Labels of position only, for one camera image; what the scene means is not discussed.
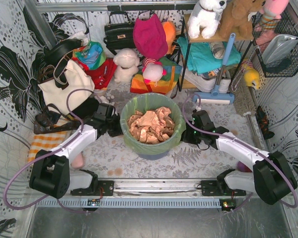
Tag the grey checked plush ball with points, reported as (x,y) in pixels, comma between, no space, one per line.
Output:
(217,49)

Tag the black leather handbag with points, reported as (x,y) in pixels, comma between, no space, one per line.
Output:
(119,36)

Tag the white shoe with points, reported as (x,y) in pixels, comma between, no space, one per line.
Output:
(206,85)

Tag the purple red plush toy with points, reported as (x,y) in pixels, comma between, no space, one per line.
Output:
(243,168)

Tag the pink plush toy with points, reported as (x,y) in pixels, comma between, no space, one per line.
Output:
(271,13)

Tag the black wire basket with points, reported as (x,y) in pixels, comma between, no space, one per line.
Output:
(287,67)

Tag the silver foil pouch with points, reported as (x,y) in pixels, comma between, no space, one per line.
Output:
(279,47)

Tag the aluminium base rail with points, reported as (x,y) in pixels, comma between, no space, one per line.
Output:
(149,193)

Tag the green plastic trash bag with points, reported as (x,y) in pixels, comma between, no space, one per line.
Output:
(152,101)

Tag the orange plush toy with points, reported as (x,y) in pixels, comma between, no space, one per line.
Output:
(170,32)

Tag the red folded cloth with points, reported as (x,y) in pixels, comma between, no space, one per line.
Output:
(102,76)

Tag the white grey plush dog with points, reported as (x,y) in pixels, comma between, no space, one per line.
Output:
(205,18)

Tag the white fluffy plush dog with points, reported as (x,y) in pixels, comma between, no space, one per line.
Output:
(127,63)

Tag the wooden metal shelf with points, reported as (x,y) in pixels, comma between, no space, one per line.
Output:
(215,38)

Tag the pink cylindrical pillow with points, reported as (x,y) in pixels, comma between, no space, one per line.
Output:
(78,162)

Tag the orange white checkered cloth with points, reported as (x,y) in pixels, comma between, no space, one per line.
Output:
(46,142)

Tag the black orange butterfly toy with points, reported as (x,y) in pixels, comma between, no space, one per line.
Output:
(263,122)

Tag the brown patterned leather bag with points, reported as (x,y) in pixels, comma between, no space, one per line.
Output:
(46,121)

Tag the white pink plush doll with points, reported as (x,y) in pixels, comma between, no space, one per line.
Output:
(152,70)

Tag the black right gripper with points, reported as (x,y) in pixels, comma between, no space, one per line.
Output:
(187,135)

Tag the yellow plush duck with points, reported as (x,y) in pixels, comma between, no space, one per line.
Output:
(250,75)

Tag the teal folded cloth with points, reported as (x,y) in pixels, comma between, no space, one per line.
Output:
(201,59)

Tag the magenta cloth bag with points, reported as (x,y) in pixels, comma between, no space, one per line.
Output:
(150,38)

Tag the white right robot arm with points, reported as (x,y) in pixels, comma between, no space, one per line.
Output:
(270,176)

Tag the crumpled brown printed paper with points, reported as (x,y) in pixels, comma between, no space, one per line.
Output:
(151,127)

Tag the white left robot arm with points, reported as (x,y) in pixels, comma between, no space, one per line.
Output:
(53,173)

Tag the blue plastic trash bin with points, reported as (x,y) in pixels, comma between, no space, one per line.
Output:
(152,152)

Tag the brown teddy bear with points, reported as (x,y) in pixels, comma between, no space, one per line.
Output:
(237,16)

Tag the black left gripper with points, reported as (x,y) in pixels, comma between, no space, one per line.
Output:
(116,125)

